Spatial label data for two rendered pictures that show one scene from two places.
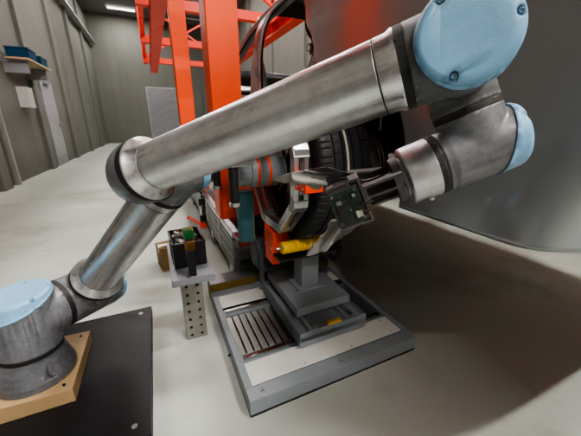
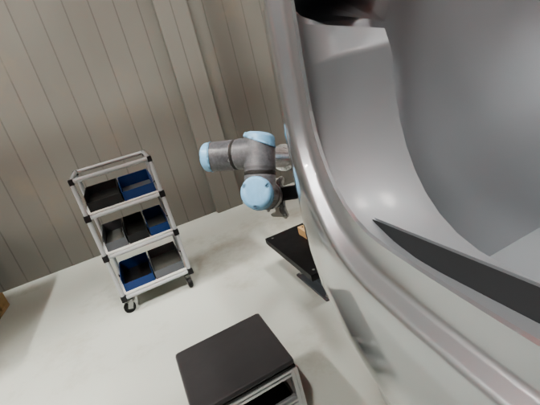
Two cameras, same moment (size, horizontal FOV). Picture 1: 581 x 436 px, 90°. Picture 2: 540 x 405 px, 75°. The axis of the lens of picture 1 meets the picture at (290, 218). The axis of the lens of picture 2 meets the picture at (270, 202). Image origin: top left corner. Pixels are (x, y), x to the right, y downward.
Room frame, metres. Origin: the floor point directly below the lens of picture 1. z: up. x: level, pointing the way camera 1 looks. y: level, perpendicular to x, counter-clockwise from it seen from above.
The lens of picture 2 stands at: (0.53, -1.22, 1.33)
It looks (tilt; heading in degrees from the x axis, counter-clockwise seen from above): 20 degrees down; 94
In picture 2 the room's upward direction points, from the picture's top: 14 degrees counter-clockwise
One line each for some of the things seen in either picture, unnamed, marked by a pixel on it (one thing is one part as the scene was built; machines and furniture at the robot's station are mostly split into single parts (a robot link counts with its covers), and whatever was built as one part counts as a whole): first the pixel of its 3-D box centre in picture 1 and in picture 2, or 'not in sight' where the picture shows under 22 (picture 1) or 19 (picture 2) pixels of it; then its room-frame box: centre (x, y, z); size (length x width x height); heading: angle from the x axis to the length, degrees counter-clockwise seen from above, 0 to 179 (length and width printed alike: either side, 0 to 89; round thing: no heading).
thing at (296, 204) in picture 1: (275, 169); not in sight; (1.33, 0.07, 0.85); 0.54 x 0.07 x 0.54; 25
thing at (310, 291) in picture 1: (305, 266); not in sight; (1.40, -0.08, 0.32); 0.40 x 0.30 x 0.28; 25
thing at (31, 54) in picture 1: (21, 54); not in sight; (6.29, 5.21, 2.33); 0.47 x 0.35 x 0.19; 25
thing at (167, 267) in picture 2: not in sight; (137, 230); (-0.61, 1.06, 0.50); 0.54 x 0.42 x 1.00; 25
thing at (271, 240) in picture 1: (283, 242); not in sight; (1.34, 0.04, 0.48); 0.16 x 0.12 x 0.17; 115
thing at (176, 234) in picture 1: (186, 245); not in sight; (1.23, 0.48, 0.51); 0.20 x 0.14 x 0.13; 27
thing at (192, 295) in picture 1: (192, 297); not in sight; (1.27, 0.50, 0.21); 0.10 x 0.10 x 0.42; 25
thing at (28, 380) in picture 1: (35, 358); not in sight; (0.68, 0.75, 0.40); 0.19 x 0.19 x 0.10
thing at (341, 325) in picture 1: (309, 301); not in sight; (1.35, -0.10, 0.13); 0.50 x 0.36 x 0.10; 25
